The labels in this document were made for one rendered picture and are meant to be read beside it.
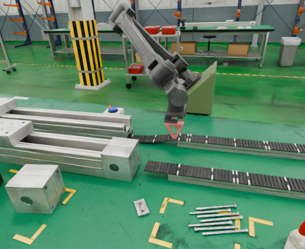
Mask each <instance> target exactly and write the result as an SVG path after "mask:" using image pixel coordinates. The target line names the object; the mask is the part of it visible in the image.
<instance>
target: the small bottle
mask: <svg viewBox="0 0 305 249"><path fill-rule="evenodd" d="M284 249H305V221H304V222H303V223H302V224H301V225H300V227H299V229H296V230H293V231H291V232H290V235H289V237H288V239H287V242H286V245H285V247H284Z"/></svg>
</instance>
